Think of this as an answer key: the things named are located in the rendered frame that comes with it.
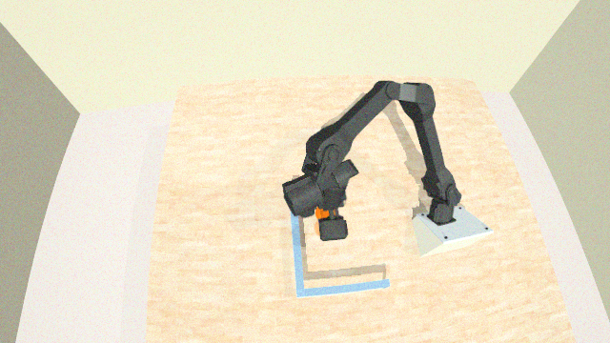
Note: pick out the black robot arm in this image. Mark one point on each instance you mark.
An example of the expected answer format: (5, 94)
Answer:
(329, 146)

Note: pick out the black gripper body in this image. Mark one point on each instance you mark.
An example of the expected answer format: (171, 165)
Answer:
(334, 227)

